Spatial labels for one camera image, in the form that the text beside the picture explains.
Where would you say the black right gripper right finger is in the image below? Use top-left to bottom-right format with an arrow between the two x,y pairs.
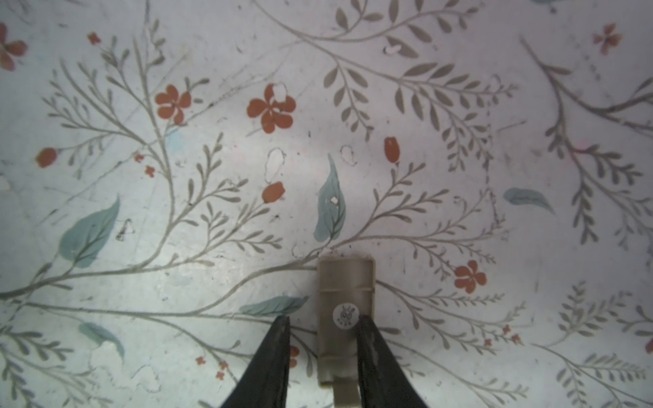
356,316 -> 427,408

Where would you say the beige battery cover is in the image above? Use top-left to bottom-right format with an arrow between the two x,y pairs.
316,257 -> 376,407

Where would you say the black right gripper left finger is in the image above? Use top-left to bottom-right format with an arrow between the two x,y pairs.
222,316 -> 291,408

